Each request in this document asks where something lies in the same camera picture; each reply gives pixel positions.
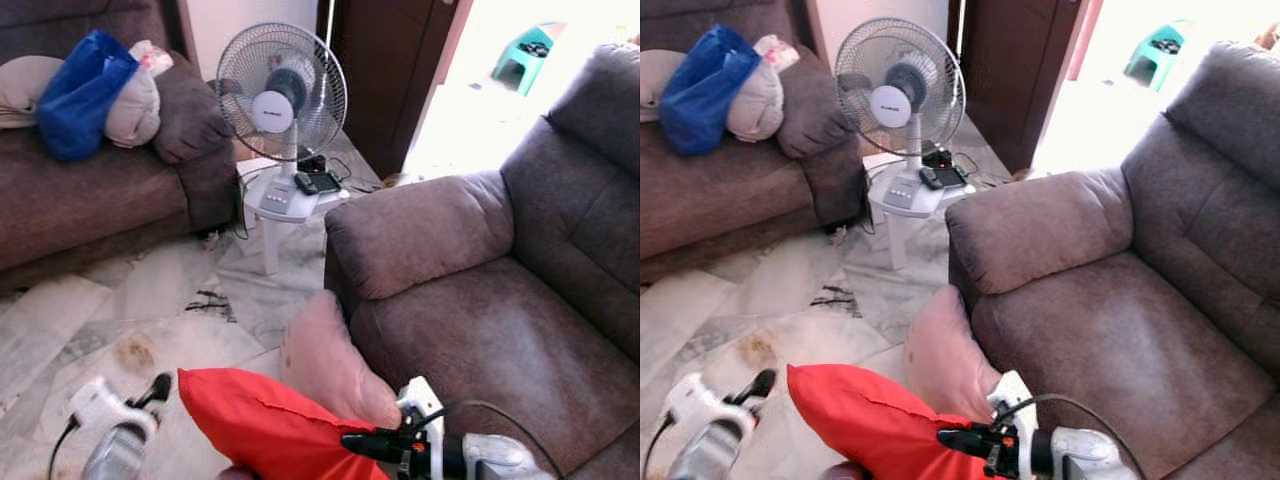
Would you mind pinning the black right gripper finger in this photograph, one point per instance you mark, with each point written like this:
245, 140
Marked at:
965, 440
372, 445

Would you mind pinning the red pillow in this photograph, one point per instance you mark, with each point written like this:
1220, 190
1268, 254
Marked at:
260, 425
870, 420

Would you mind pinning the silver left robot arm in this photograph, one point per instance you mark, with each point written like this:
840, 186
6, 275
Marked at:
118, 455
712, 455

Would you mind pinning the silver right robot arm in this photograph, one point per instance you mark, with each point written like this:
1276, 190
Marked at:
1085, 455
495, 460

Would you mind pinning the pink pillow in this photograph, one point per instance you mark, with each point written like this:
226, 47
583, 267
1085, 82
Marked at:
950, 355
335, 360

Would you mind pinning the large brown fabric sofa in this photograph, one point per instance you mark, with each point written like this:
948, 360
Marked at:
480, 330
1120, 340

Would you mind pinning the small brown fabric sofa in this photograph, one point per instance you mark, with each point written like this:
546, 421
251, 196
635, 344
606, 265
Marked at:
90, 200
720, 200

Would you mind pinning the beige pillow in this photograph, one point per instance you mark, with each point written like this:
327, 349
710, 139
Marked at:
138, 110
760, 105
25, 90
658, 85

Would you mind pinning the flat black device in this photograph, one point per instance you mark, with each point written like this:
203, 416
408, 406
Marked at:
944, 178
320, 183

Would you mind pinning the small black box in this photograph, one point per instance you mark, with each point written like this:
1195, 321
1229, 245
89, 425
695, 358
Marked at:
313, 163
936, 157

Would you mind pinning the blue bag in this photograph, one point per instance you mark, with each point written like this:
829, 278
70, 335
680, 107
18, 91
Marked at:
700, 95
80, 100

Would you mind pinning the white table fan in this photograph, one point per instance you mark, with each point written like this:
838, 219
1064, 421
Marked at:
280, 100
900, 95

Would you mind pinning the white pink plastic bag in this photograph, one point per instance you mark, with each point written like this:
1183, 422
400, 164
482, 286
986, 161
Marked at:
152, 58
778, 52

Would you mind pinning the dark brown wooden door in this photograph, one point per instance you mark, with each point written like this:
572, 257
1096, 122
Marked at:
390, 80
1010, 75

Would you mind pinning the teal plastic stool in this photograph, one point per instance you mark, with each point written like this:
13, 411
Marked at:
1158, 55
525, 60

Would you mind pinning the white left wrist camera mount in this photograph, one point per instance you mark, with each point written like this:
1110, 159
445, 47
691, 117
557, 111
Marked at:
700, 402
100, 405

